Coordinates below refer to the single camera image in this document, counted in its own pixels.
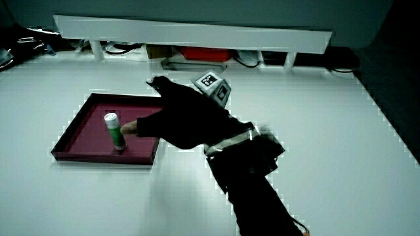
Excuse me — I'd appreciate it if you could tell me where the green glue stick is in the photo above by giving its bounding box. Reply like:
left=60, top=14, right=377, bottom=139
left=104, top=112, right=128, bottom=151

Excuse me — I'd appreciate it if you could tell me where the brown box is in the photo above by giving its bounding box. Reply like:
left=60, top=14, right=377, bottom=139
left=146, top=45, right=173, bottom=60

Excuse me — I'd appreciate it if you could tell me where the dark clutter pile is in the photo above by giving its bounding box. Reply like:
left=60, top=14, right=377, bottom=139
left=0, top=24, right=57, bottom=71

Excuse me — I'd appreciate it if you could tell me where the black cable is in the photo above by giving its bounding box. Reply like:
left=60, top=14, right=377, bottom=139
left=104, top=44, right=144, bottom=56
left=232, top=55, right=262, bottom=69
left=329, top=66, right=358, bottom=74

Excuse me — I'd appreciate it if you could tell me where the maroon tray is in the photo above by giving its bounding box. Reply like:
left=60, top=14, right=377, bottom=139
left=51, top=92, right=165, bottom=166

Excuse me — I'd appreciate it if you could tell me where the grey flat tray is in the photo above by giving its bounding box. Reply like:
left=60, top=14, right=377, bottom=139
left=160, top=58, right=228, bottom=73

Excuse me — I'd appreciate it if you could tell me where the black device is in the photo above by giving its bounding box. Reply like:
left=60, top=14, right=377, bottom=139
left=262, top=45, right=361, bottom=70

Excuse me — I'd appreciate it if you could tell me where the red box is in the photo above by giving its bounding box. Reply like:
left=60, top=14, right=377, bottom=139
left=178, top=46, right=235, bottom=63

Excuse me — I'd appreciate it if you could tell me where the white shelf riser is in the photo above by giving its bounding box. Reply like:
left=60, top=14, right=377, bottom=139
left=52, top=14, right=333, bottom=71

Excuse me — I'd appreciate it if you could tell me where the person's right hand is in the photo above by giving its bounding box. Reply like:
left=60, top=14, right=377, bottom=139
left=120, top=69, right=261, bottom=155

